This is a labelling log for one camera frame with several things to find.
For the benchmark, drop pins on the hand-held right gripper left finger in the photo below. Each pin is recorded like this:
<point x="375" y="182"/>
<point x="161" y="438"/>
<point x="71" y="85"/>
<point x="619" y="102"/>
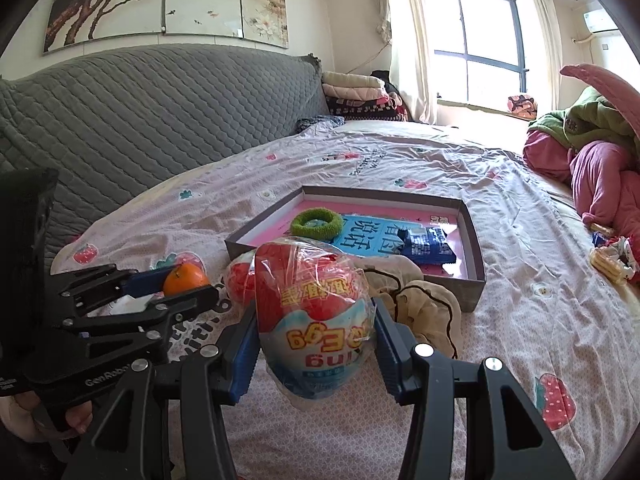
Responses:
<point x="245" y="355"/>

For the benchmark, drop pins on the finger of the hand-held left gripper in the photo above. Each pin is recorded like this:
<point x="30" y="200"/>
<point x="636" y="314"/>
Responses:
<point x="142" y="282"/>
<point x="195" y="300"/>

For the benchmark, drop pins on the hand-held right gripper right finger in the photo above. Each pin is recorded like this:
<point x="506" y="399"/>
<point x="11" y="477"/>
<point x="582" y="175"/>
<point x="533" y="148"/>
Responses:
<point x="387" y="355"/>

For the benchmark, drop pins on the orange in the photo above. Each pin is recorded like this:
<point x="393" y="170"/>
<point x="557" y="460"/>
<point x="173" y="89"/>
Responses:
<point x="182" y="280"/>

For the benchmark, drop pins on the red and white toy egg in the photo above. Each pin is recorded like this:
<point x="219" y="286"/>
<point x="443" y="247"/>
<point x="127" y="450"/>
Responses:
<point x="315" y="340"/>
<point x="240" y="280"/>

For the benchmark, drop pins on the shallow grey cardboard box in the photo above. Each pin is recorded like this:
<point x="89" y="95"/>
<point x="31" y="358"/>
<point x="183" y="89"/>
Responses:
<point x="470" y="292"/>

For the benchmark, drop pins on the blue biscuit packet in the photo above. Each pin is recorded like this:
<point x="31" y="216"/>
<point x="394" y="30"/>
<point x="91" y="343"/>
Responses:
<point x="425" y="247"/>

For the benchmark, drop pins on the person's left hand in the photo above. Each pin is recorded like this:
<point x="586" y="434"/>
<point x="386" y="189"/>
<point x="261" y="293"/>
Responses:
<point x="77" y="417"/>

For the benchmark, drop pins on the pink book with blue label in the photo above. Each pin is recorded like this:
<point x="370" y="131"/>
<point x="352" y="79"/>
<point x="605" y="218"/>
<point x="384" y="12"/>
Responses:
<point x="277" y="225"/>

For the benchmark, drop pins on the grey quilted headboard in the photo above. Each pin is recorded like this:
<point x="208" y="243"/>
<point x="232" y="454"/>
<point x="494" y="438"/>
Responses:
<point x="150" y="120"/>

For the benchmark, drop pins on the strawberry printed bed sheet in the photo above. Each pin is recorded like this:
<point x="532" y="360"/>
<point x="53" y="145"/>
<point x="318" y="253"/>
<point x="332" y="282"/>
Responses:
<point x="525" y="260"/>

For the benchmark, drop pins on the dark blue cloth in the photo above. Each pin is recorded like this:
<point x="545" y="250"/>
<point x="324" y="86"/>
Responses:
<point x="320" y="124"/>

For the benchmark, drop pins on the yellow wafer packet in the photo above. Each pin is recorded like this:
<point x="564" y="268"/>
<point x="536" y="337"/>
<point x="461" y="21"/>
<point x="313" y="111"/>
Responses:
<point x="607" y="266"/>

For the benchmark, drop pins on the small blue packet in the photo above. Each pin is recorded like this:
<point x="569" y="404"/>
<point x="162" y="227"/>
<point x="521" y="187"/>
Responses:
<point x="597" y="238"/>

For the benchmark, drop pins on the dark patterned folded blanket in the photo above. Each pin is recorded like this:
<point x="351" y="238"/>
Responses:
<point x="360" y="109"/>

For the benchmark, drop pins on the small yellow snack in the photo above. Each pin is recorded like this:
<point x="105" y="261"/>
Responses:
<point x="601" y="229"/>

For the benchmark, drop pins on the pink folded blanket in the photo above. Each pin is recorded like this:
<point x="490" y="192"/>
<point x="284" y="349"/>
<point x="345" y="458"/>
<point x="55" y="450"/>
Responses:
<point x="352" y="92"/>

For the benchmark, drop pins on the cream folded blanket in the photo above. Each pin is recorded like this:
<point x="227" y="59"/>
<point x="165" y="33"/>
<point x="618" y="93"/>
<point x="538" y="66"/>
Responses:
<point x="350" y="80"/>

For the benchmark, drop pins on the black cloth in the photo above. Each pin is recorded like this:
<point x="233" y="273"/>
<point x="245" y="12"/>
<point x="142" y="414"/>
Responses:
<point x="382" y="80"/>

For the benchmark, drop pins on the pink quilt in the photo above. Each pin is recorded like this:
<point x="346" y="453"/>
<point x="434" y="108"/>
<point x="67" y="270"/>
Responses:
<point x="600" y="180"/>

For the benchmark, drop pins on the patterned pouch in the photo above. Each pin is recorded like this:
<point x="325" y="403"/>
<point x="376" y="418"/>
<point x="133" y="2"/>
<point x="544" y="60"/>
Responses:
<point x="521" y="106"/>

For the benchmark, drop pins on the green blanket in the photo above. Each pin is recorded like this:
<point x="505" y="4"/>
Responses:
<point x="580" y="120"/>

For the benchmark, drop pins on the cream curtain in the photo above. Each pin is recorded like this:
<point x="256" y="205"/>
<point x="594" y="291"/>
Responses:
<point x="542" y="30"/>
<point x="412" y="50"/>

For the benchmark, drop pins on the dark framed window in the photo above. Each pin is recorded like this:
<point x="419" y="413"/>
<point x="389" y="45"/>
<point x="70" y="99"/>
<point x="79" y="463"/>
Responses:
<point x="480" y="50"/>

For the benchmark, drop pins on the pink quilted cushion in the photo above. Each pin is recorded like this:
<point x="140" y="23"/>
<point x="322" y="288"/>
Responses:
<point x="610" y="90"/>

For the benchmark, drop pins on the air conditioner pipe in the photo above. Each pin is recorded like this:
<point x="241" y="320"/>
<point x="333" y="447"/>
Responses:
<point x="582" y="39"/>

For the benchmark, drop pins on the white air conditioner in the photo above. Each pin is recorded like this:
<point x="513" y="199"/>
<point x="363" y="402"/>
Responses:
<point x="600" y="21"/>

